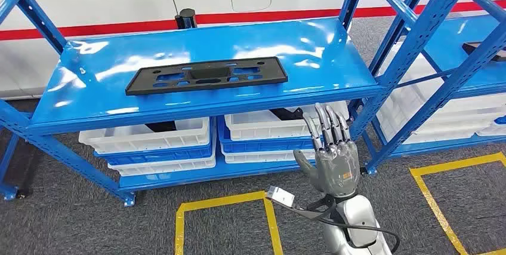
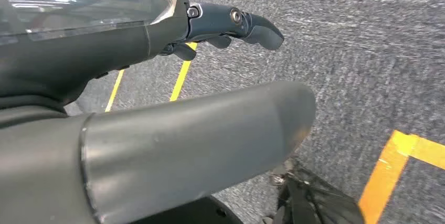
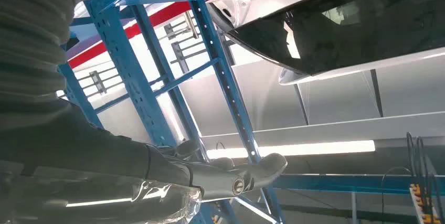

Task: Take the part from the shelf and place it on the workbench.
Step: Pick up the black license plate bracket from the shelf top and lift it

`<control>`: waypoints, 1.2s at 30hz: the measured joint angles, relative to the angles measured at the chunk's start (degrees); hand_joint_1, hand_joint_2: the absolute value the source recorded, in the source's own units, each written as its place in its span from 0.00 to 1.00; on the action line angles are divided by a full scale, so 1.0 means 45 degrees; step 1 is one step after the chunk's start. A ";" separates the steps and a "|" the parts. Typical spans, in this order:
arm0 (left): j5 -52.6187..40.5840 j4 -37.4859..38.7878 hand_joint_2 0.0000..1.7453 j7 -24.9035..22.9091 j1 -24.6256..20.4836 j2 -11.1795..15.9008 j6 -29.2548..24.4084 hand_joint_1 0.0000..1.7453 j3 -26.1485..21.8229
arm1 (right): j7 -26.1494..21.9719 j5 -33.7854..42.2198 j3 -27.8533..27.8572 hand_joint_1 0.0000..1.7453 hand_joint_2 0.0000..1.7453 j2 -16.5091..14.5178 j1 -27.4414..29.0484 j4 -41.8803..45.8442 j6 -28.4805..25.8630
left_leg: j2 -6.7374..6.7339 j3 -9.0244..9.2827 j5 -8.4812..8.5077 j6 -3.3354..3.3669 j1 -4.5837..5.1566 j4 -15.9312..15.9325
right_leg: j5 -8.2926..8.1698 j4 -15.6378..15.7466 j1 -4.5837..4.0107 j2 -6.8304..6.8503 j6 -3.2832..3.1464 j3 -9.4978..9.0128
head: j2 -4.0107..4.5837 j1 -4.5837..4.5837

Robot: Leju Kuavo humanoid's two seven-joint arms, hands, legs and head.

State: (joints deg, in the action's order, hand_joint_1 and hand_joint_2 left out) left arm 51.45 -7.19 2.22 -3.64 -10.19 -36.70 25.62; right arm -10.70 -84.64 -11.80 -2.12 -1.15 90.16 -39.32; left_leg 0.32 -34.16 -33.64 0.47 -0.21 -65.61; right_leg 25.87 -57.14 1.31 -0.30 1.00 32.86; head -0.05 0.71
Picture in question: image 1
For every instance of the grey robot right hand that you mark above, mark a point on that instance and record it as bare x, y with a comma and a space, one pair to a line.
338, 170

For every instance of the black plastic mounting plate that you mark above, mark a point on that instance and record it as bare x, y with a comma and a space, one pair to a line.
268, 75
474, 46

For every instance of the black curved plastic part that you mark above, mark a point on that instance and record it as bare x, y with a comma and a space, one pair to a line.
162, 126
286, 113

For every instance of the white plastic crate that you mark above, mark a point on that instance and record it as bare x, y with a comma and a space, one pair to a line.
166, 167
257, 126
494, 130
415, 118
138, 142
257, 157

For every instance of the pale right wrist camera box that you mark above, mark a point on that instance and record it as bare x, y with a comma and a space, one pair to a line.
281, 196

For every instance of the black cylindrical post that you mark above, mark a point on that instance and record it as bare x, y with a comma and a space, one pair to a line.
185, 19

